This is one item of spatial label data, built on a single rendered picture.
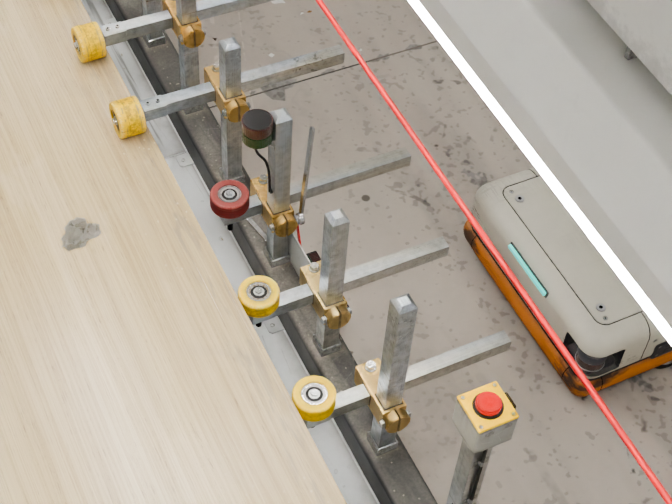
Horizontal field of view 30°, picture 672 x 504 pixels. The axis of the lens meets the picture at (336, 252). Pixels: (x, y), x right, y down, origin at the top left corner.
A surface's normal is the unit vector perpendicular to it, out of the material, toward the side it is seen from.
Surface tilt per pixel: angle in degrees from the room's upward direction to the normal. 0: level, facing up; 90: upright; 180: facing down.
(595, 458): 0
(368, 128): 0
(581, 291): 0
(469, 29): 61
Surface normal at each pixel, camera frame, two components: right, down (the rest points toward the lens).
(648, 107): 0.05, -0.62
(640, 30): -0.90, 0.31
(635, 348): 0.43, 0.72
